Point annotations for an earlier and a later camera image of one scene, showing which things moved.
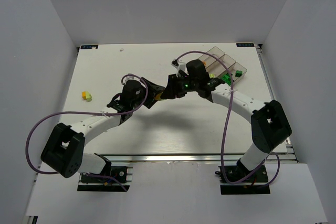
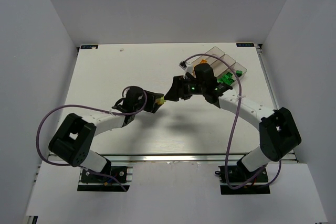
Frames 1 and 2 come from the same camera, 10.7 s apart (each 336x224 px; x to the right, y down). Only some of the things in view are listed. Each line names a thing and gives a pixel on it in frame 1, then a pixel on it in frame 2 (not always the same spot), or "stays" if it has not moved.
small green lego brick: (238, 73) stays
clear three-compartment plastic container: (215, 66) stays
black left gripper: (151, 93) → (146, 100)
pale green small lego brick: (88, 96) → (162, 100)
